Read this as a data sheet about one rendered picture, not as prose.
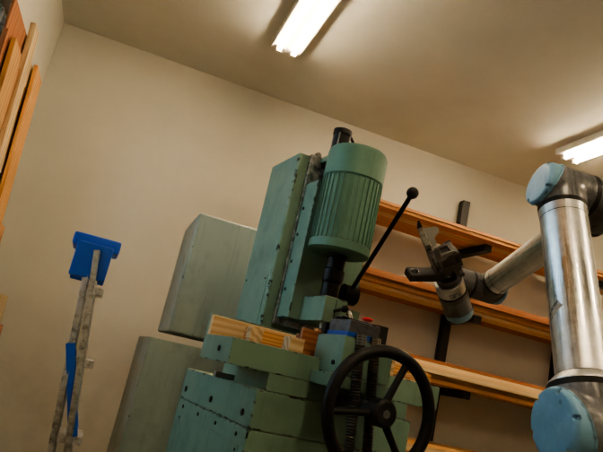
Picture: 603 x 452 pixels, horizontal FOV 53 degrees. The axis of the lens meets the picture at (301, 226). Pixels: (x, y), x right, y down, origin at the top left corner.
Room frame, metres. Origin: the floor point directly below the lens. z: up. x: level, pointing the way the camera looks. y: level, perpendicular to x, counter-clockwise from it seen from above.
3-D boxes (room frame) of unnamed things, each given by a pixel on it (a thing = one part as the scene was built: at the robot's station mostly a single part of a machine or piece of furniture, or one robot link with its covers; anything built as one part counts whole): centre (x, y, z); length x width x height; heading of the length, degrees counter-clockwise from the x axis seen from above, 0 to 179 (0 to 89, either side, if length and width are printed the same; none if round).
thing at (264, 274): (1.93, 0.00, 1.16); 0.22 x 0.22 x 0.72; 24
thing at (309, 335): (1.59, -0.17, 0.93); 0.25 x 0.01 x 0.07; 114
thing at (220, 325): (1.68, -0.10, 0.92); 0.60 x 0.02 x 0.05; 114
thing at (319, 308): (1.68, -0.11, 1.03); 0.14 x 0.07 x 0.09; 24
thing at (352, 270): (1.92, -0.17, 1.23); 0.09 x 0.08 x 0.15; 24
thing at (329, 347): (1.49, -0.19, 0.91); 0.15 x 0.14 x 0.09; 114
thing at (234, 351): (1.56, -0.16, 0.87); 0.61 x 0.30 x 0.06; 114
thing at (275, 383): (1.61, -0.14, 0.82); 0.40 x 0.21 x 0.04; 114
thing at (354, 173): (1.66, -0.12, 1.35); 0.18 x 0.18 x 0.31
